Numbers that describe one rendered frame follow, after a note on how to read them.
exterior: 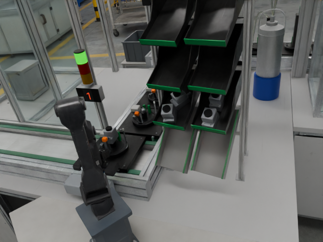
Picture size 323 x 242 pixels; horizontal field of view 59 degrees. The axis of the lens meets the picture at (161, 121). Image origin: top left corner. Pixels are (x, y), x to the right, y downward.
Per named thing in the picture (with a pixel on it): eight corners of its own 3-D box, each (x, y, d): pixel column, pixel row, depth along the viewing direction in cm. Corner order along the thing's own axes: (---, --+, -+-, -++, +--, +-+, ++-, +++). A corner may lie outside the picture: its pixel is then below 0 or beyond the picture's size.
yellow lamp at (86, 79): (90, 84, 133) (87, 75, 130) (80, 84, 134) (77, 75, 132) (95, 79, 136) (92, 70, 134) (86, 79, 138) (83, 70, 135)
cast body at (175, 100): (178, 111, 112) (172, 100, 106) (171, 104, 114) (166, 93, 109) (194, 98, 112) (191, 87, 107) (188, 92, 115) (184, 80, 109)
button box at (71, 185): (108, 201, 120) (105, 191, 117) (66, 193, 127) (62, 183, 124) (115, 189, 125) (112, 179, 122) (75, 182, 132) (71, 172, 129)
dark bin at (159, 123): (184, 131, 106) (179, 120, 100) (154, 124, 112) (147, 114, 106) (208, 73, 117) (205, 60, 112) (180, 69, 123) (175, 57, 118)
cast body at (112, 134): (113, 144, 132) (109, 132, 128) (104, 143, 133) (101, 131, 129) (120, 133, 138) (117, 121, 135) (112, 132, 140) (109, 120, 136)
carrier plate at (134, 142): (127, 173, 126) (126, 169, 125) (80, 165, 134) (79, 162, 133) (146, 139, 144) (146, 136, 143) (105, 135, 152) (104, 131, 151)
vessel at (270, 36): (279, 78, 168) (287, 11, 147) (254, 78, 172) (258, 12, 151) (279, 68, 178) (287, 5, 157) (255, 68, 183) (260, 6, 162)
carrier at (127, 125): (159, 139, 143) (155, 118, 137) (116, 134, 151) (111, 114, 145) (173, 113, 162) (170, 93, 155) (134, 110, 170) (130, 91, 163)
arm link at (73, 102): (80, 97, 79) (80, 92, 85) (53, 104, 78) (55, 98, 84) (108, 192, 92) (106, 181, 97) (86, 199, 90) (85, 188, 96)
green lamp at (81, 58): (84, 64, 127) (80, 54, 124) (74, 64, 129) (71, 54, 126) (90, 60, 131) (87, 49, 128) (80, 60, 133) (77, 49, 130)
